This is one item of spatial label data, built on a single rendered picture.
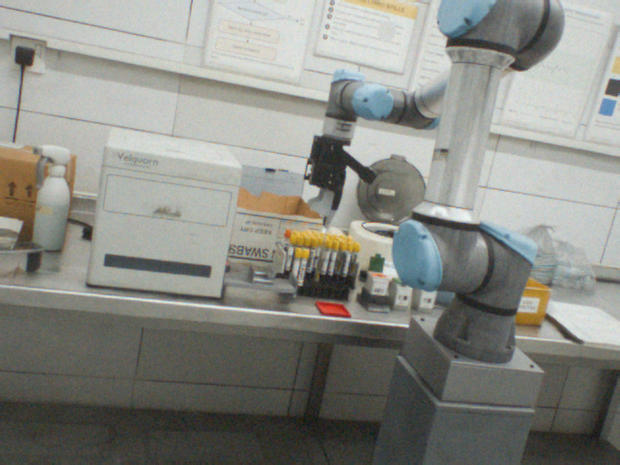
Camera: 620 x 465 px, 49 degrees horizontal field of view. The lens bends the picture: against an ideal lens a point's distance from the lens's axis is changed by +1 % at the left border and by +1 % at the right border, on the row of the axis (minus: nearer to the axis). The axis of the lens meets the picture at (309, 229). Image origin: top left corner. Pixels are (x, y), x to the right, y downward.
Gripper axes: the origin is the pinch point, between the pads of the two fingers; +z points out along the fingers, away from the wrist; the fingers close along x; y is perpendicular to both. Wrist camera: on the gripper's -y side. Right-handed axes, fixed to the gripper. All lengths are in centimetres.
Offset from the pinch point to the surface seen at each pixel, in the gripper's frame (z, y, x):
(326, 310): 17.7, 0.3, 13.0
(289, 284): 13.9, 9.0, 8.7
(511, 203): -4, -79, -51
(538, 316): 15, -58, 8
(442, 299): 15.8, -33.8, 1.3
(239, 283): 13.9, 21.0, 11.7
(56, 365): 67, 59, -51
